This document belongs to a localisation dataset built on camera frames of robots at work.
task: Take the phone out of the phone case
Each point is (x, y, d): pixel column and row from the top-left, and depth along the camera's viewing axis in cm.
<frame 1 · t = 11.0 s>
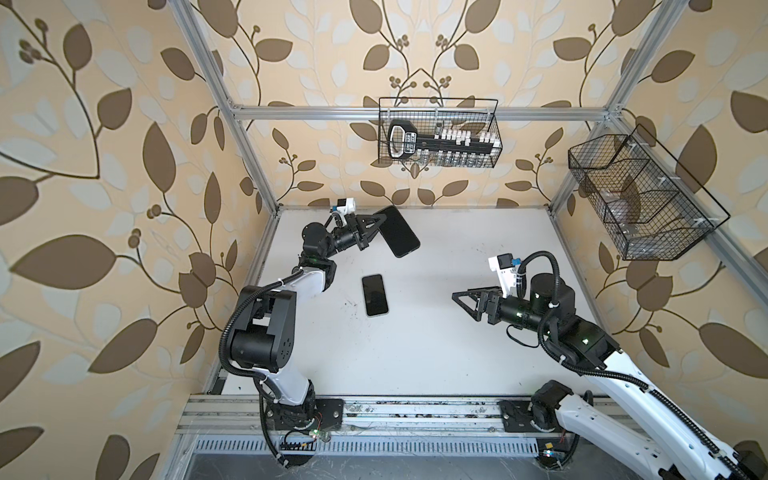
left hand: (388, 219, 75), fingers closed
right hand: (462, 298, 67), fingers open
black phone in case: (397, 233, 77), point 30 cm above the table

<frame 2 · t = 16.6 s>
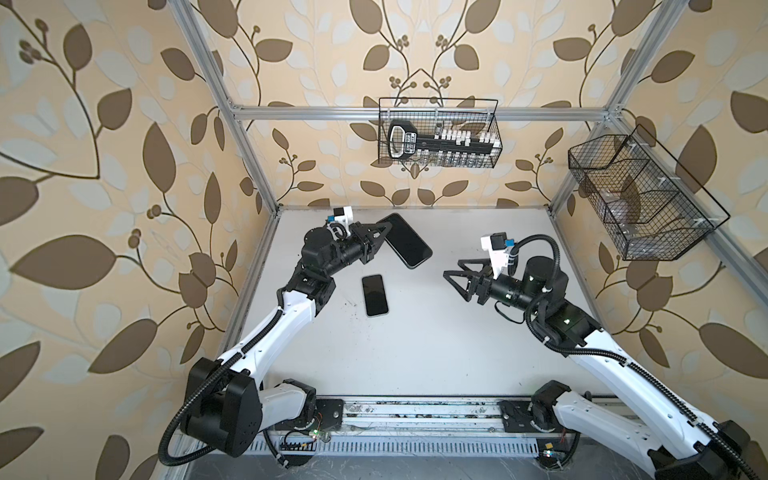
left hand: (394, 225, 68), fingers closed
right hand: (453, 272, 67), fingers open
black phone in case: (406, 243, 71), point 33 cm above the table

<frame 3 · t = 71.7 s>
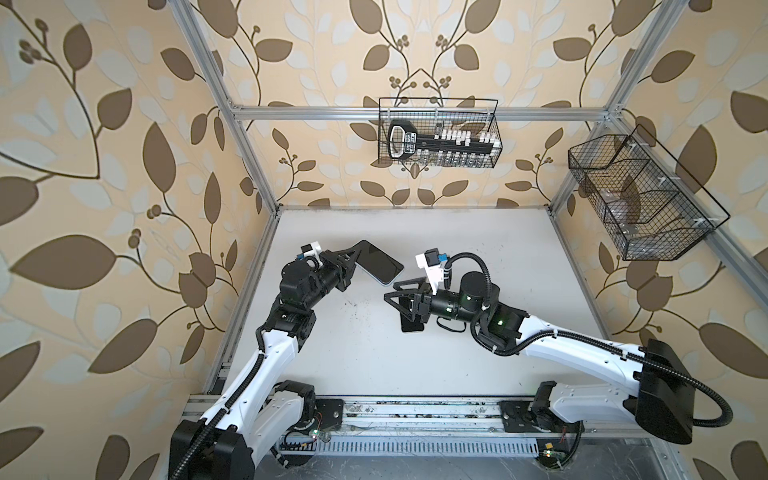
left hand: (364, 247, 71), fingers closed
right hand: (390, 295, 65), fingers open
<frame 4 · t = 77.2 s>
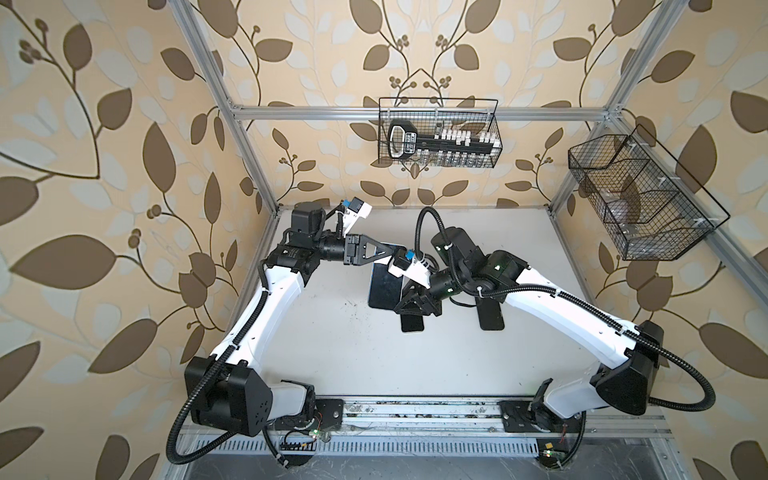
left hand: (391, 255, 64), fingers closed
right hand: (398, 305, 66), fingers open
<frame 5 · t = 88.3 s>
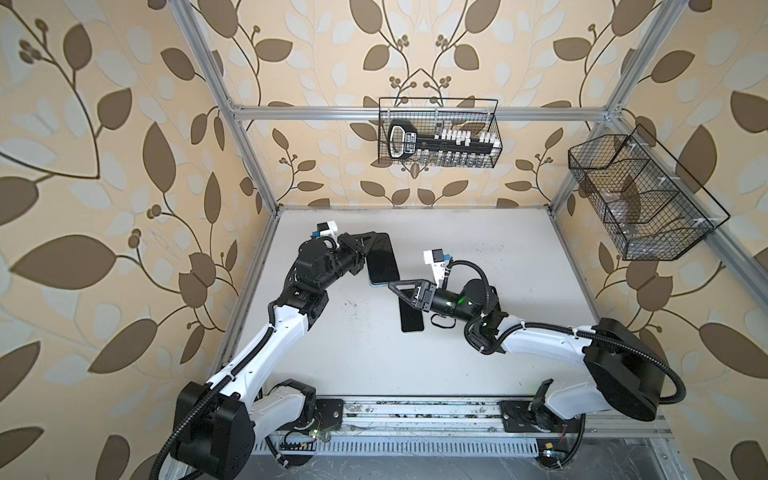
left hand: (381, 233, 71), fingers closed
right hand: (390, 290, 67), fingers open
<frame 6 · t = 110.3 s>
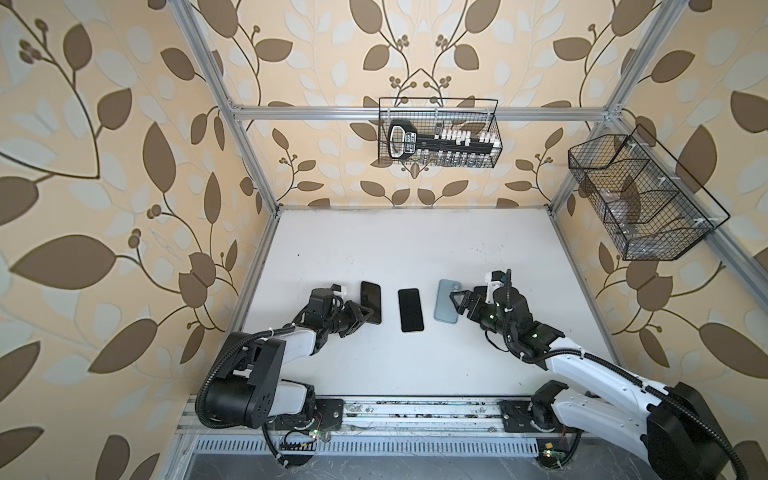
left hand: (374, 311, 88), fingers closed
right hand: (460, 302, 83), fingers open
light blue phone case: (442, 308, 95), on the table
